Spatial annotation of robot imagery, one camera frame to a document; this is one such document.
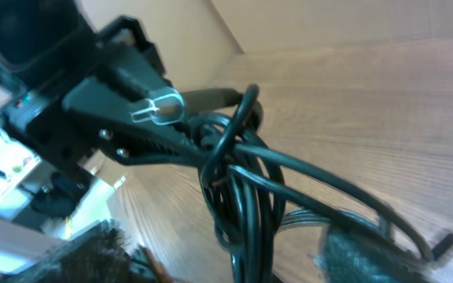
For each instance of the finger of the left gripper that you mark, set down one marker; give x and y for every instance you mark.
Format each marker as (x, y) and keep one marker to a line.
(101, 118)
(149, 96)

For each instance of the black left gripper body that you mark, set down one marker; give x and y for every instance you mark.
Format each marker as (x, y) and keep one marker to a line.
(34, 115)

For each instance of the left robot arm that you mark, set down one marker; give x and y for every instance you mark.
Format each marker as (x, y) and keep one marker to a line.
(28, 28)

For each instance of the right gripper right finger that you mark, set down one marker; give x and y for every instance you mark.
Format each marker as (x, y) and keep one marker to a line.
(348, 257)

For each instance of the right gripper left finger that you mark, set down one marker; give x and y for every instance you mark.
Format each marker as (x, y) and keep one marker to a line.
(96, 256)

